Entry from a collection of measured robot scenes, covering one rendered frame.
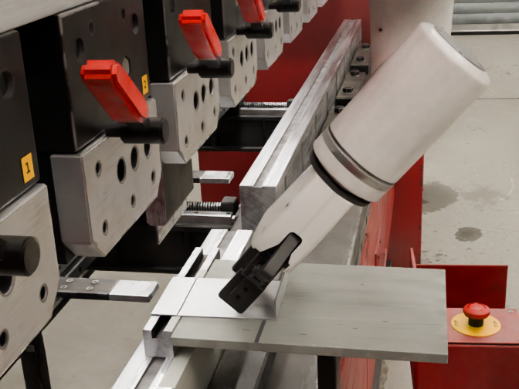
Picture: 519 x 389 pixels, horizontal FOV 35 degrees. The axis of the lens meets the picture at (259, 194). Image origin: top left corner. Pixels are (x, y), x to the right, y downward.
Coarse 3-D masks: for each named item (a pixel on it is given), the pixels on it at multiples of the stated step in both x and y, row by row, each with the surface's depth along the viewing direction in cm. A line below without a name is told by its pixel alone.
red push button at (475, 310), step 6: (468, 306) 122; (474, 306) 122; (480, 306) 122; (486, 306) 122; (468, 312) 121; (474, 312) 121; (480, 312) 121; (486, 312) 121; (474, 318) 121; (480, 318) 121; (474, 324) 122; (480, 324) 122
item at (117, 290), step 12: (60, 288) 90; (72, 288) 90; (84, 288) 90; (96, 288) 90; (108, 288) 89; (120, 288) 89; (132, 288) 89; (144, 288) 89; (156, 288) 90; (120, 300) 88; (132, 300) 88; (144, 300) 88
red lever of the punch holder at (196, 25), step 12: (192, 12) 66; (204, 12) 66; (180, 24) 66; (192, 24) 65; (204, 24) 66; (192, 36) 67; (204, 36) 67; (216, 36) 69; (192, 48) 69; (204, 48) 68; (216, 48) 69; (204, 60) 71; (216, 60) 71; (228, 60) 73; (192, 72) 74; (204, 72) 73; (216, 72) 73; (228, 72) 73
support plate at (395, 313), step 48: (288, 288) 89; (336, 288) 88; (384, 288) 88; (432, 288) 87; (192, 336) 80; (240, 336) 80; (288, 336) 79; (336, 336) 79; (384, 336) 78; (432, 336) 78
